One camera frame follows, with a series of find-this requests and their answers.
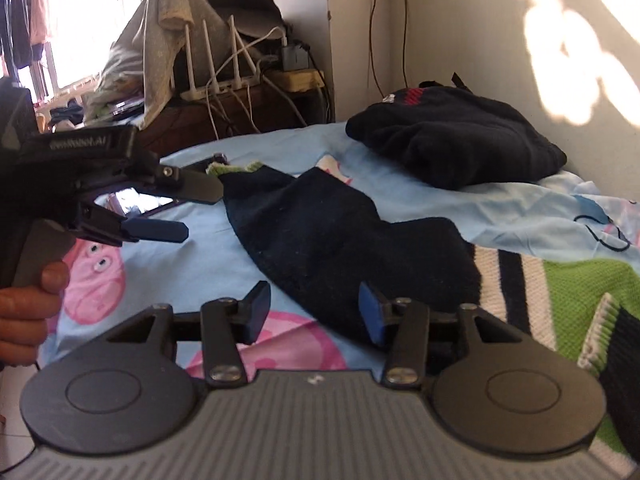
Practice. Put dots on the dark cap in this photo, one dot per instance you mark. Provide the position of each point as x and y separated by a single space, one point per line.
252 18

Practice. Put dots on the grey hanging cloth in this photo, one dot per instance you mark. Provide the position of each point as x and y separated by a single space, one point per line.
142 59

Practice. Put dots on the black green striped knit sweater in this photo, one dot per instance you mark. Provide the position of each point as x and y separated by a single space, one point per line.
318 239

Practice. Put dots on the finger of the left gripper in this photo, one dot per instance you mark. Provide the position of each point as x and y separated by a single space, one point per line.
138 228
188 185

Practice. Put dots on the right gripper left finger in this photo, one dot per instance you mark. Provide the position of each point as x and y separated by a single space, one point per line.
226 323

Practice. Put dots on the black folded garment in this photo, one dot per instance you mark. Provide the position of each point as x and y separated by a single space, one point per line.
450 138

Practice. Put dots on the white wifi router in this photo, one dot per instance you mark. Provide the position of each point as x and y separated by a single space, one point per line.
239 70

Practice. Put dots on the person's left hand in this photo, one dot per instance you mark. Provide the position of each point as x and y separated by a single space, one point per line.
25 312

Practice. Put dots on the yellow box with charger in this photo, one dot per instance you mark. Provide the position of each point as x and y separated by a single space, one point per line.
296 72

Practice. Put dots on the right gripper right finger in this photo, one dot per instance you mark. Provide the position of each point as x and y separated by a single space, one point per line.
399 327

